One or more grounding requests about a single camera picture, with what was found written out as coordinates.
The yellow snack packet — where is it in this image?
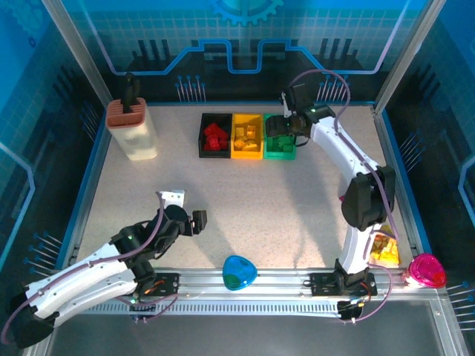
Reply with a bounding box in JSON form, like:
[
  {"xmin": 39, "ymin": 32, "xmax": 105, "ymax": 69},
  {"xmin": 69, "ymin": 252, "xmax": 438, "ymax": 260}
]
[{"xmin": 369, "ymin": 225, "xmax": 402, "ymax": 266}]

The black knife handle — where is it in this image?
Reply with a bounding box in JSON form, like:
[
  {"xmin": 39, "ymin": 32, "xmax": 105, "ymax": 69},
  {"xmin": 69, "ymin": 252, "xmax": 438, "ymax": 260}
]
[{"xmin": 123, "ymin": 72, "xmax": 141, "ymax": 114}]

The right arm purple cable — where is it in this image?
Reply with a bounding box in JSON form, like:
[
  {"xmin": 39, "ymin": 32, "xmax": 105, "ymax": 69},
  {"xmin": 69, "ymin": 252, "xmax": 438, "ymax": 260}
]
[{"xmin": 287, "ymin": 69, "xmax": 402, "ymax": 324}]

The green plastic bin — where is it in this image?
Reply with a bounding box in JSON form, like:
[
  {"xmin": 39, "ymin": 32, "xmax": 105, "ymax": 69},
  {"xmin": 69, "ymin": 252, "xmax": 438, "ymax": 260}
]
[{"xmin": 262, "ymin": 113, "xmax": 298, "ymax": 161}]

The yellow plastic bin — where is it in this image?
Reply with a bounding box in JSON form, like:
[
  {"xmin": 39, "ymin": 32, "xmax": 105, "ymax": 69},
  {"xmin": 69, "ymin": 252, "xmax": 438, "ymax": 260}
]
[{"xmin": 230, "ymin": 113, "xmax": 265, "ymax": 160}]

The blue table border frame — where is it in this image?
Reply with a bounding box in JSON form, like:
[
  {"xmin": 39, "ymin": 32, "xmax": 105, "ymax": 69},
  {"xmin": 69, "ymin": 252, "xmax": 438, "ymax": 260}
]
[{"xmin": 55, "ymin": 100, "xmax": 433, "ymax": 270}]

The black plastic bin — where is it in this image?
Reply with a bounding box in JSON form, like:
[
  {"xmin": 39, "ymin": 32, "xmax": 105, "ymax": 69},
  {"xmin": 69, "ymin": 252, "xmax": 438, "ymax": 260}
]
[{"xmin": 198, "ymin": 113, "xmax": 234, "ymax": 159}]

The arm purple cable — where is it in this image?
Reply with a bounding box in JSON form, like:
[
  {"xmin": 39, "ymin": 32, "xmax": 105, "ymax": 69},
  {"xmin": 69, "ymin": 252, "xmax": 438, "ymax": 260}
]
[
  {"xmin": 0, "ymin": 192, "xmax": 179, "ymax": 348},
  {"xmin": 287, "ymin": 69, "xmax": 402, "ymax": 324}
]

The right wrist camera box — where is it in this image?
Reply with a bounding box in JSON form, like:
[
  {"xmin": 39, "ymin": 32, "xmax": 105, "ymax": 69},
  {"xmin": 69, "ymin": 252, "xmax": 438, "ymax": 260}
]
[{"xmin": 281, "ymin": 83, "xmax": 315, "ymax": 112}]

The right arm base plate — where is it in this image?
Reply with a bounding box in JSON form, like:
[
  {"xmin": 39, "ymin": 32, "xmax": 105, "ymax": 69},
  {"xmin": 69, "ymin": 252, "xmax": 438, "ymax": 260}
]
[{"xmin": 309, "ymin": 271, "xmax": 378, "ymax": 297}]

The aluminium frame rail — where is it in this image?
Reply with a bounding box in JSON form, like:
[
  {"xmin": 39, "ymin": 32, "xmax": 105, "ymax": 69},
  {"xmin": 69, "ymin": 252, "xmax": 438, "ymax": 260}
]
[{"xmin": 46, "ymin": 267, "xmax": 445, "ymax": 297}]

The cream knife block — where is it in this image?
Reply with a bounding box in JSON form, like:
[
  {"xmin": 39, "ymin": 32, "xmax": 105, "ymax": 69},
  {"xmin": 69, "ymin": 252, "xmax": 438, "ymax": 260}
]
[{"xmin": 105, "ymin": 98, "xmax": 159, "ymax": 162}]

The aluminium frame post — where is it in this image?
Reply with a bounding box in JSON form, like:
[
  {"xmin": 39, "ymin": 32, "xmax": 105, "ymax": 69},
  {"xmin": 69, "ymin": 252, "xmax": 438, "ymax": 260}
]
[
  {"xmin": 373, "ymin": 0, "xmax": 439, "ymax": 112},
  {"xmin": 40, "ymin": 0, "xmax": 116, "ymax": 112}
]

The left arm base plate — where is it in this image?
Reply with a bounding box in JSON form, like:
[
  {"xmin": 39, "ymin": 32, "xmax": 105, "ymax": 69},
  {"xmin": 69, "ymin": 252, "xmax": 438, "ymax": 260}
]
[{"xmin": 139, "ymin": 272, "xmax": 181, "ymax": 297}]

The blue triangular dome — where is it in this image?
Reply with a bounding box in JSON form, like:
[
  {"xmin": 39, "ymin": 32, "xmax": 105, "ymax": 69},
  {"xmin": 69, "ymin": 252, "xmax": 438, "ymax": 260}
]
[{"xmin": 221, "ymin": 254, "xmax": 258, "ymax": 292}]

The pink triangular dome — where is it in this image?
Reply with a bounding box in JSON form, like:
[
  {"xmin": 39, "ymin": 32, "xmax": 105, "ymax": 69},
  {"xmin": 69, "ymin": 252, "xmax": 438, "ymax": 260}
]
[{"xmin": 407, "ymin": 253, "xmax": 448, "ymax": 289}]

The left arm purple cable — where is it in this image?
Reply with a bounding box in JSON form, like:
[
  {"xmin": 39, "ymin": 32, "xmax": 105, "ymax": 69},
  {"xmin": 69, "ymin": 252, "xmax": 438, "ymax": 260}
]
[{"xmin": 0, "ymin": 192, "xmax": 179, "ymax": 348}]

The slotted aluminium strip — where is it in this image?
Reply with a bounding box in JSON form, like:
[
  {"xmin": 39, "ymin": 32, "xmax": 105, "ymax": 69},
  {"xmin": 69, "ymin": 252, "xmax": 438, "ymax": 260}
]
[{"xmin": 73, "ymin": 300, "xmax": 344, "ymax": 315}]

